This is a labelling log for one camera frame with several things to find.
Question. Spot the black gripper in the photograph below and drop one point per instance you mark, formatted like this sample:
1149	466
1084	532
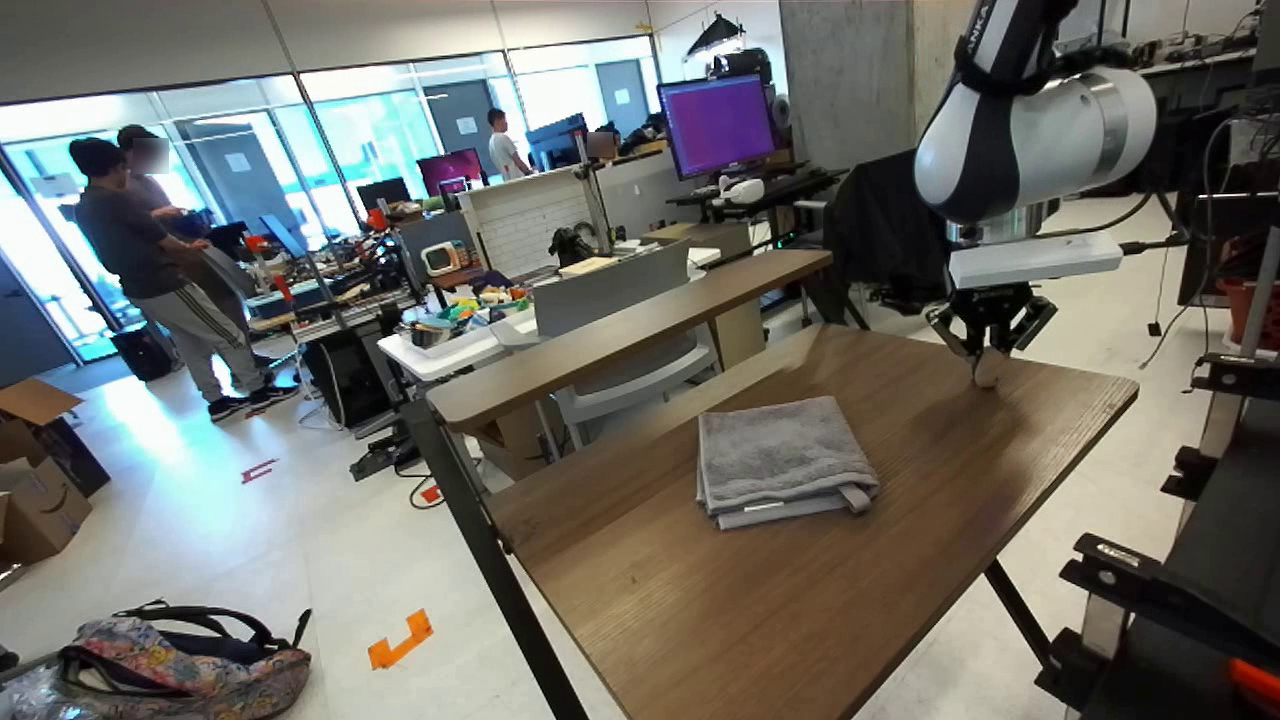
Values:
992	309

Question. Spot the grey towel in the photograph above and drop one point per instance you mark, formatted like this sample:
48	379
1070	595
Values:
782	455

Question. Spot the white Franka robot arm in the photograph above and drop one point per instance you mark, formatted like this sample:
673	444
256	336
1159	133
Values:
1065	133

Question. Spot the red object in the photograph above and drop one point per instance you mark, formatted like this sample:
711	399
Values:
1256	312

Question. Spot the black equipment rack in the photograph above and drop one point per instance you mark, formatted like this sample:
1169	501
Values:
1221	260

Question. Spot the purple screen monitor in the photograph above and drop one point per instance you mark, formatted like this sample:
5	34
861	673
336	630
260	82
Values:
716	125

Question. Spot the metal storage shelving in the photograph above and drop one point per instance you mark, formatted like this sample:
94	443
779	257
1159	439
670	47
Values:
1205	60

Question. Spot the long wooden shelf desk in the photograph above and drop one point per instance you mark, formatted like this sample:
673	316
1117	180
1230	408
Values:
624	324

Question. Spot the grey desk partition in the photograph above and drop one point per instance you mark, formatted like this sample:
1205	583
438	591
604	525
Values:
643	193

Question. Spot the grey office chair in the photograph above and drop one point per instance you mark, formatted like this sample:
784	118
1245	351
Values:
604	287

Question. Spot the black hanging lamp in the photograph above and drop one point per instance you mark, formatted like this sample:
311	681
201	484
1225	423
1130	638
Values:
716	36

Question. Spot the black desk device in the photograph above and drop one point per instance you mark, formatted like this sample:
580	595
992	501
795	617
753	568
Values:
574	245

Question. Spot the dark screen monitor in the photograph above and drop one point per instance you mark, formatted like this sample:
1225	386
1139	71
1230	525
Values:
562	143

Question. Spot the white partition panel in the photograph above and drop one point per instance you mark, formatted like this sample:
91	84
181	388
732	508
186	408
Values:
522	221

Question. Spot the colourful toys pile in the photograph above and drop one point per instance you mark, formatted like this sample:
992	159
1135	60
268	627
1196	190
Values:
483	306

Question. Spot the person in white shirt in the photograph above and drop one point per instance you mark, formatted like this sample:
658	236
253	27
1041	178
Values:
504	155

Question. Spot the white desk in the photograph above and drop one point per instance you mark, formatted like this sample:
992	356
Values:
446	353

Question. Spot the small magenta screen monitor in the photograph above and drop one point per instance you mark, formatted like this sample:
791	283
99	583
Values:
454	175

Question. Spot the small black monitor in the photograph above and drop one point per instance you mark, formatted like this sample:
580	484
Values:
387	193

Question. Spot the black bag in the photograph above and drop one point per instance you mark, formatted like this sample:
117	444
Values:
350	380

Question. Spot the cluttered workbench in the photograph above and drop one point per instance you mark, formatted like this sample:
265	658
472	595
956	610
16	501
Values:
323	283

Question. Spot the black suitcase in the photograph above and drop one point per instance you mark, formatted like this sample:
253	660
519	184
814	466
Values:
142	353

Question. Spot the person in grey shirt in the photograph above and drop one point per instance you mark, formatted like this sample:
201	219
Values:
126	242

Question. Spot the person wearing cap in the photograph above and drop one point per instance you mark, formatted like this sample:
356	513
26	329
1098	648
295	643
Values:
142	143

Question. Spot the colourful patterned backpack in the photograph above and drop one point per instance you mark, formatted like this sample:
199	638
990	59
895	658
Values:
186	673

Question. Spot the open cardboard box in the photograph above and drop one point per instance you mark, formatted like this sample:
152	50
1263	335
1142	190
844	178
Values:
32	404

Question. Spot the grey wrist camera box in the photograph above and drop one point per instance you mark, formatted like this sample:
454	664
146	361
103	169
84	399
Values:
1033	260

